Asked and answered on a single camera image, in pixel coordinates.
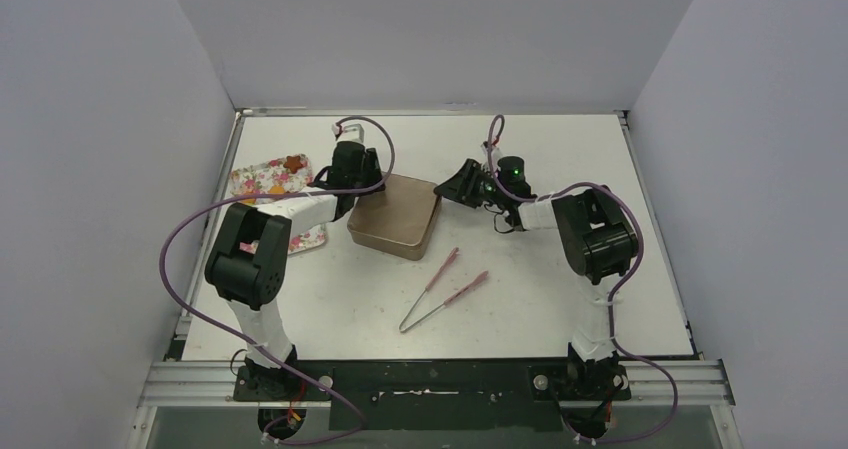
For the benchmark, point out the floral cookie tray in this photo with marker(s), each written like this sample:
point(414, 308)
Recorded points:
point(259, 178)

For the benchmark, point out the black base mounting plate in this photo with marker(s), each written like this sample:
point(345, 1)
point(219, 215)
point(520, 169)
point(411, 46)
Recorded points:
point(455, 394)

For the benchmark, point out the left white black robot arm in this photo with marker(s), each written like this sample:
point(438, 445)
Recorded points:
point(249, 256)

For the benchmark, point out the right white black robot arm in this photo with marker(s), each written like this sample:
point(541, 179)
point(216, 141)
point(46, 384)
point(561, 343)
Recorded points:
point(598, 241)

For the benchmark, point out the brown box lid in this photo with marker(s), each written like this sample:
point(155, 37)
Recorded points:
point(405, 201)

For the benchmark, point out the pink cat paw tongs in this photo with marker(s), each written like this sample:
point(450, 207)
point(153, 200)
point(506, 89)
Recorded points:
point(431, 300)

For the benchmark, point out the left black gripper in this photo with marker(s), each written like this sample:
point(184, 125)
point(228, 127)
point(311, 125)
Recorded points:
point(370, 165)

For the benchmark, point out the brown square cookie box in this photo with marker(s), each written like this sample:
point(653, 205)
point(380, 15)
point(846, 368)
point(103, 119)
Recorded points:
point(406, 242)

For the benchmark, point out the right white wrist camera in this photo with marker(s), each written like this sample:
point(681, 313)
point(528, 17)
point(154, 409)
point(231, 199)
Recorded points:
point(491, 153)

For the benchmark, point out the aluminium frame rail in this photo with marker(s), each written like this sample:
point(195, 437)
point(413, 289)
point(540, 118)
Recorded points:
point(191, 384)

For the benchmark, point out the brown star cookie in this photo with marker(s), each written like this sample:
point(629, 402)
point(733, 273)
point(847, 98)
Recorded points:
point(293, 164)

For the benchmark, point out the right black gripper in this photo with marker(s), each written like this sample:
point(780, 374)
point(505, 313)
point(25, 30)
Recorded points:
point(472, 183)

